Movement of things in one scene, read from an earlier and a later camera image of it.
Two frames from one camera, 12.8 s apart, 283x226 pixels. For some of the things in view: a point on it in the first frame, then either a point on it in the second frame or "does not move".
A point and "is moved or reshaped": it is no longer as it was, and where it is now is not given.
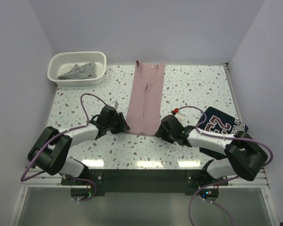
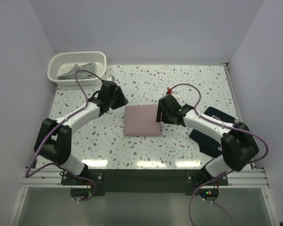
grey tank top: (86, 71) does not move
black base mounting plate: (113, 182) does not move
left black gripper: (122, 126) -> (122, 100)
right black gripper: (160, 133) -> (158, 118)
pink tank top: (145, 104) is moved or reshaped
